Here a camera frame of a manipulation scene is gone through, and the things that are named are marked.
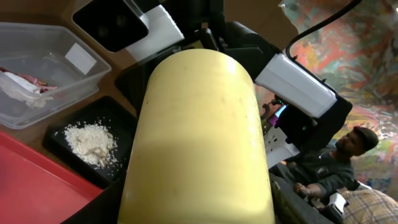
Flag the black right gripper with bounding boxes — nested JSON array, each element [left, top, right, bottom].
[[114, 1, 224, 114]]

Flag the yellow plastic cup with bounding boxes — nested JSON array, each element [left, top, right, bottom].
[[118, 49, 275, 223]]

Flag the rice food scraps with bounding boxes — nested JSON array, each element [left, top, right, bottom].
[[55, 119, 118, 169]]

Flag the red snack wrapper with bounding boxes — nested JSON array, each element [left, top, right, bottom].
[[1, 67, 58, 94]]

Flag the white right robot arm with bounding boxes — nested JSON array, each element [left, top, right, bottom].
[[115, 1, 352, 151]]

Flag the black waste tray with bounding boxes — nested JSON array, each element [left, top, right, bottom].
[[42, 96, 137, 189]]

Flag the clear plastic bin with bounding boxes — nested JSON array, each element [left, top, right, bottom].
[[1, 22, 111, 129]]

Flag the crumpled white napkin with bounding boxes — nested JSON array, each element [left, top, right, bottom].
[[1, 72, 54, 108]]

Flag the seated man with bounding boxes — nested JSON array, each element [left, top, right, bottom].
[[269, 126, 379, 199]]

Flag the red plastic tray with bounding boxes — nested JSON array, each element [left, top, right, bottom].
[[1, 132, 102, 223]]

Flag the plaid fabric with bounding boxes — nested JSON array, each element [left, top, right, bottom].
[[342, 189, 397, 224]]

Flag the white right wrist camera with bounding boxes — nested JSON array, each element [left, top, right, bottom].
[[72, 0, 185, 63]]

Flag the colourful wall painting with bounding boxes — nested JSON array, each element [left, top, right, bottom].
[[254, 0, 398, 194]]

